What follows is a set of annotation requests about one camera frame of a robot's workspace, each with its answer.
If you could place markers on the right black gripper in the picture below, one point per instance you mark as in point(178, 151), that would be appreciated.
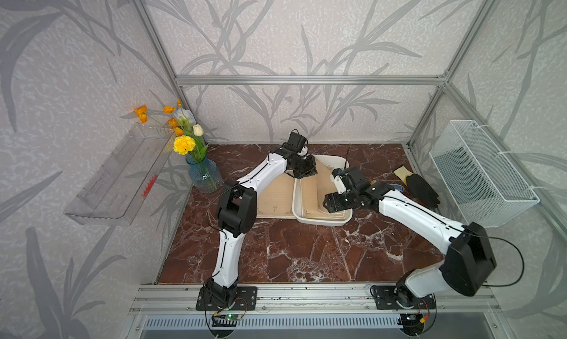
point(331, 199)

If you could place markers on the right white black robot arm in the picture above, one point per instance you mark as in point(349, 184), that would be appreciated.
point(468, 256)

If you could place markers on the clear acrylic wall shelf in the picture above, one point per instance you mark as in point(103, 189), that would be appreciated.
point(113, 196)

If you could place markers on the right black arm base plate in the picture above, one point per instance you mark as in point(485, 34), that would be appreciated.
point(385, 297)

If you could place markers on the white wire mesh basket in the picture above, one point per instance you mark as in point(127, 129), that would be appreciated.
point(487, 188)

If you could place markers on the blue glass vase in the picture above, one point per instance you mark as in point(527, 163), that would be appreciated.
point(204, 174)

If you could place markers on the aluminium front rail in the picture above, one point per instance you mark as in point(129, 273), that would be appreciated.
point(305, 298)

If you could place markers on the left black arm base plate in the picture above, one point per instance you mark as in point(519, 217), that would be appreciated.
point(240, 298)

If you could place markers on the blue white dotted glove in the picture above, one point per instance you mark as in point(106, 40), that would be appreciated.
point(398, 187)

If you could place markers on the aluminium cage frame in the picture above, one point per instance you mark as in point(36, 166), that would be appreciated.
point(443, 83)

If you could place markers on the beige stationery sheet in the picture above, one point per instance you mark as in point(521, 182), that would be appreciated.
point(275, 201)
point(323, 169)

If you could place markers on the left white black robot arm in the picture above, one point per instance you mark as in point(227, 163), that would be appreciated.
point(237, 213)

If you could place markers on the left green circuit board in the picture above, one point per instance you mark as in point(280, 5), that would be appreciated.
point(226, 320)

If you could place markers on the red pen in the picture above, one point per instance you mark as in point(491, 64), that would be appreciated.
point(149, 186)

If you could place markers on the right circuit board with wires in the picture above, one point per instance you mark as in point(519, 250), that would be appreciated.
point(413, 324)

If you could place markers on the beige stationery paper stack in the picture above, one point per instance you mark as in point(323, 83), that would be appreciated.
point(313, 191)

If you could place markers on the white plastic storage box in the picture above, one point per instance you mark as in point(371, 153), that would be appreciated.
point(334, 162)

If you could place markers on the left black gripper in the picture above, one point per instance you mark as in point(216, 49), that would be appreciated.
point(311, 170)

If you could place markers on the black yellow work glove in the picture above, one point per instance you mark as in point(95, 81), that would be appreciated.
point(418, 187)

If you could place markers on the yellow orange artificial flowers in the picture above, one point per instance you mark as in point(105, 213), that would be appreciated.
point(189, 140)

